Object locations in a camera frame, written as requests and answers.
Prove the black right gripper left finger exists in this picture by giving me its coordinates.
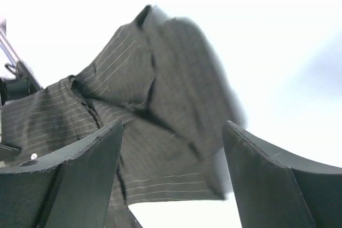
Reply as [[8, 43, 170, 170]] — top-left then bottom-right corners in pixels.
[[1, 121, 123, 228]]

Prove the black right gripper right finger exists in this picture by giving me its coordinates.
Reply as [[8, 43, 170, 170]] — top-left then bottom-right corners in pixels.
[[222, 121, 341, 228]]

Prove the dark pinstriped long sleeve shirt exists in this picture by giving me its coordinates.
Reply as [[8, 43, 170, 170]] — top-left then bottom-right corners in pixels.
[[1, 6, 244, 227]]

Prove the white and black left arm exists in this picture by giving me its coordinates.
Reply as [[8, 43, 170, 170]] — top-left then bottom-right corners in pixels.
[[1, 61, 43, 105]]

